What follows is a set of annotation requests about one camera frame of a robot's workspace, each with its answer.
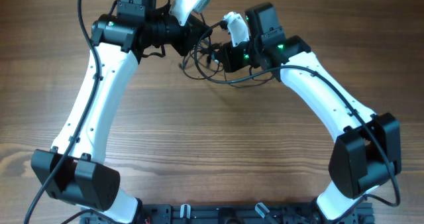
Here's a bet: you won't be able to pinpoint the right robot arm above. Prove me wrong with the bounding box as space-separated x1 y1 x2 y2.
216 3 401 222

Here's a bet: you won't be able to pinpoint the left camera cable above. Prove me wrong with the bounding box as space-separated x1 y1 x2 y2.
23 0 103 224

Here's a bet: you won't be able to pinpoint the camera cable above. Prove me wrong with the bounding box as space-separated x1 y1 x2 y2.
193 21 401 223
23 0 103 224

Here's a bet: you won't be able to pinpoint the right camera cable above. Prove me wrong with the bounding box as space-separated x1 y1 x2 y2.
193 21 401 223

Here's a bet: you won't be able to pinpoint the black usb cables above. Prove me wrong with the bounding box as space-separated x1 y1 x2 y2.
178 13 276 89

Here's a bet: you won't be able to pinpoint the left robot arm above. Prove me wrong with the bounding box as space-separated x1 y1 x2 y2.
31 0 209 223

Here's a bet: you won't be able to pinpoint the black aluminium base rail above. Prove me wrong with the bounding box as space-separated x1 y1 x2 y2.
79 202 375 224

